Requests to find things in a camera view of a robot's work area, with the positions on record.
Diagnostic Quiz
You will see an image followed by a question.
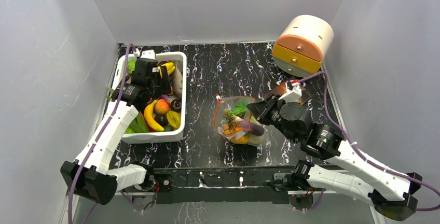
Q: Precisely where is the green lettuce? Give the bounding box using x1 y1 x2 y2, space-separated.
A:
229 102 248 118

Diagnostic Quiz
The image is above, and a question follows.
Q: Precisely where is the purple eggplant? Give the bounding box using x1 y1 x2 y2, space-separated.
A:
232 116 265 136

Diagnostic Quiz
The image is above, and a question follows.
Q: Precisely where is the clear zip top bag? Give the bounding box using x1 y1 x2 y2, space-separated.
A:
213 95 265 147

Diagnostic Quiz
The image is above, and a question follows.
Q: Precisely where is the red peach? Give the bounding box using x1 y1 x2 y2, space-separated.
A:
153 99 171 114

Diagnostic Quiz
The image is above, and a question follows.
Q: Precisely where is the brown longan bunch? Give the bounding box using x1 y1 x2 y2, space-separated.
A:
221 109 241 136

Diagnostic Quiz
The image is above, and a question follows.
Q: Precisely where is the single yellow banana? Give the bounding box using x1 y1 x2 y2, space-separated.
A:
144 100 164 132

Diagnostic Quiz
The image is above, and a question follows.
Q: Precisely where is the orange bell pepper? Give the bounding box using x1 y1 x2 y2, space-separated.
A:
229 135 250 145

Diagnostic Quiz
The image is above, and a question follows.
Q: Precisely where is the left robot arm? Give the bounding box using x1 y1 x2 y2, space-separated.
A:
60 58 171 205

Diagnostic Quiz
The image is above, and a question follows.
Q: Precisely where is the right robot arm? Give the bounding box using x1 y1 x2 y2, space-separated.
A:
246 95 422 221

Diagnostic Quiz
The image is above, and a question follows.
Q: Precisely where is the white food bin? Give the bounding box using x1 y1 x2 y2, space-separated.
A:
111 50 187 144

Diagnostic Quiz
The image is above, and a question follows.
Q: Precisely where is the yellow banana bunch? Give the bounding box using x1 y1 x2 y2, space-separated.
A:
157 62 176 78

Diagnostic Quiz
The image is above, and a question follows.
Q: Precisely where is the brown fish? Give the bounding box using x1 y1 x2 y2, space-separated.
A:
171 66 183 97

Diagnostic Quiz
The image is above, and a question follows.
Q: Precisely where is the green lime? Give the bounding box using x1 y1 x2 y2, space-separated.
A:
127 60 136 74

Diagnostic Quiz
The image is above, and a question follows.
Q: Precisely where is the dark red plum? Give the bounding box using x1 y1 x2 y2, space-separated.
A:
170 99 182 112

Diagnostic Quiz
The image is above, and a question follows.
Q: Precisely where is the mango slice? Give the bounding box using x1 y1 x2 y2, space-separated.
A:
166 110 181 130

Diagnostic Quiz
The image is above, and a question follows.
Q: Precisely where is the green leaf vegetable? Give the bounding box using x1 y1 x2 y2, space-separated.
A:
125 113 149 134

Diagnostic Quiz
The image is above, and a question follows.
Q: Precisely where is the round drawer cabinet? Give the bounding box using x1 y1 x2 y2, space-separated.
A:
272 15 334 77

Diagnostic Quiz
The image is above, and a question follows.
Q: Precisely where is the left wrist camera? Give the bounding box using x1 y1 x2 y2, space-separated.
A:
140 49 156 60

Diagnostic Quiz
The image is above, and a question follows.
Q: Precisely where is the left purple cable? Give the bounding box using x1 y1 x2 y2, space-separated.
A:
67 43 138 224

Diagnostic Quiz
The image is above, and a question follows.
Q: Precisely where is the purple cable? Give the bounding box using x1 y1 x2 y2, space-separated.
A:
67 43 138 224
294 71 440 212

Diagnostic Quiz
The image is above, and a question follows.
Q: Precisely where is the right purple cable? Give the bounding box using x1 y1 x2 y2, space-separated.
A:
294 71 440 212

